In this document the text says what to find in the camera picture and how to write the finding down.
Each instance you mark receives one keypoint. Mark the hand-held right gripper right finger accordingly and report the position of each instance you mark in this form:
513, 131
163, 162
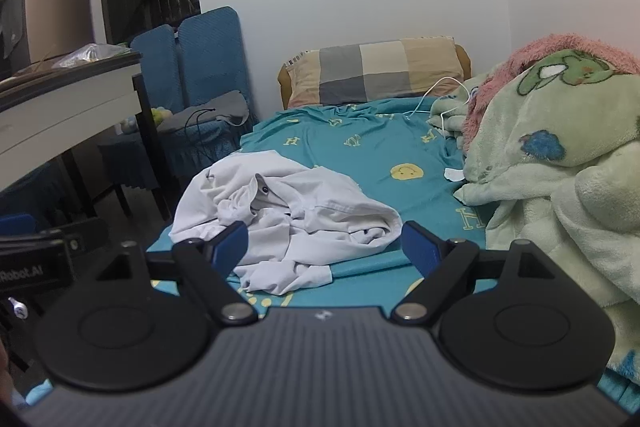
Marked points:
417, 249

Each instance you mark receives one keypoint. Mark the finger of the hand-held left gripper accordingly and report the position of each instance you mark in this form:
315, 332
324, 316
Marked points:
17, 224

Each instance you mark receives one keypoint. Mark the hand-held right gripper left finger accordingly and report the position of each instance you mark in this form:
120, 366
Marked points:
231, 249

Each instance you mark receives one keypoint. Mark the white shirt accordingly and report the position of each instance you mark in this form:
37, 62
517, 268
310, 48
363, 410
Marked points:
310, 202

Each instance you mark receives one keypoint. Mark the teal printed bed sheet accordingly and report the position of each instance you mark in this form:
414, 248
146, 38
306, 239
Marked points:
350, 157

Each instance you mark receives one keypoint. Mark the white table with black legs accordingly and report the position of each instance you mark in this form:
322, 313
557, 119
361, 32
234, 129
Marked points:
60, 117

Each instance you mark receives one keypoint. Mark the green fleece blanket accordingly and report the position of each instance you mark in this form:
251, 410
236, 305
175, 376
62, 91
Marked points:
550, 207

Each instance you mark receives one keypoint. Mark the grey cloth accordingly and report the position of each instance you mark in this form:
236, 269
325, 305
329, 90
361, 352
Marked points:
220, 107

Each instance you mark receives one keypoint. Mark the plush toy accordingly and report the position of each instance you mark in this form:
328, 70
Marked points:
161, 114

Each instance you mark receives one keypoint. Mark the brown cushion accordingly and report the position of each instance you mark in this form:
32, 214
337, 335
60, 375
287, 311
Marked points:
283, 87

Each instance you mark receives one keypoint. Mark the plaid pillow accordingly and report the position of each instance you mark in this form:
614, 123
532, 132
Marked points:
375, 72

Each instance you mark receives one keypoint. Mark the clear plastic bag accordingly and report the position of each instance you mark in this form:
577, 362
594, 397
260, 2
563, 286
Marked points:
90, 54

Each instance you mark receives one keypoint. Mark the pink fuzzy blanket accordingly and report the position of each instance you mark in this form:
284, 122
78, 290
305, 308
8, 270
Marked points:
500, 72

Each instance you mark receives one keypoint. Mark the cardboard box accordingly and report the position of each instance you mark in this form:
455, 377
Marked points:
55, 7

